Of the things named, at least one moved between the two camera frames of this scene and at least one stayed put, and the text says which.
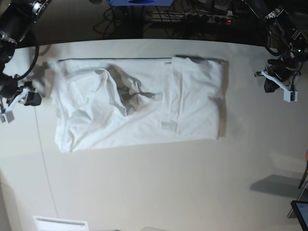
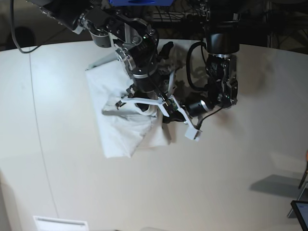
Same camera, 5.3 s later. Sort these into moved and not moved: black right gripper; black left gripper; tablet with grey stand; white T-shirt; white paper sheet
Moved: black left gripper; black right gripper; white T-shirt
Not moved: tablet with grey stand; white paper sheet
